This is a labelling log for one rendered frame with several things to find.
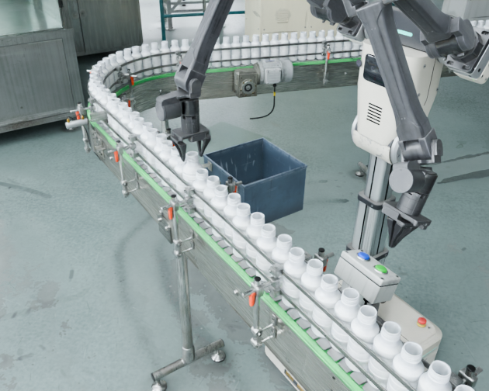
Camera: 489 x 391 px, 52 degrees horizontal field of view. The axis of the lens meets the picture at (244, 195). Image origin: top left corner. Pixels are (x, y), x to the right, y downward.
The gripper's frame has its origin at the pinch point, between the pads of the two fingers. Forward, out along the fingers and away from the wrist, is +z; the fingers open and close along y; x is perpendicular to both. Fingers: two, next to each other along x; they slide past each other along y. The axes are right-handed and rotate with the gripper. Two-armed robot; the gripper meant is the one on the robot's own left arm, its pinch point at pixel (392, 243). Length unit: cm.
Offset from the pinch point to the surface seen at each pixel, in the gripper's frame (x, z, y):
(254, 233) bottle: -17.6, 12.7, -28.4
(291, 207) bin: 43, 28, -74
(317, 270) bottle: -17.7, 9.1, -4.7
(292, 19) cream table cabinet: 258, -48, -361
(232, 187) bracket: -5, 13, -58
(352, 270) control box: -3.6, 10.6, -5.2
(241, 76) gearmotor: 72, -6, -172
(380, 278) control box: -2.8, 7.9, 2.5
